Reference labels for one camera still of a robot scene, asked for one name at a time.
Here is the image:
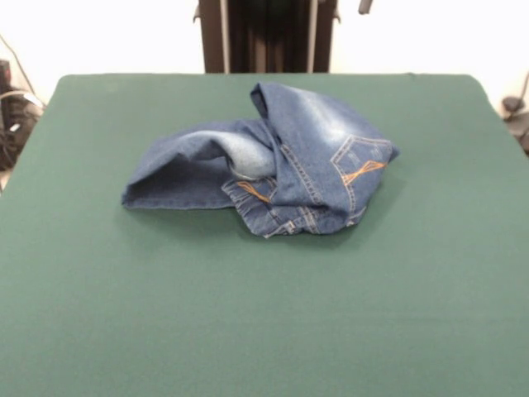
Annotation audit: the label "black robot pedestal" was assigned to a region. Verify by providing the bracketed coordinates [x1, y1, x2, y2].
[193, 0, 342, 74]

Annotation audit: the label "dark green table cloth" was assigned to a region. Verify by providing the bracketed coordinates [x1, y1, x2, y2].
[0, 72, 529, 397]

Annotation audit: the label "blue denim jeans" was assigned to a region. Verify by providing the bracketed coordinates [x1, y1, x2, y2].
[121, 81, 401, 240]

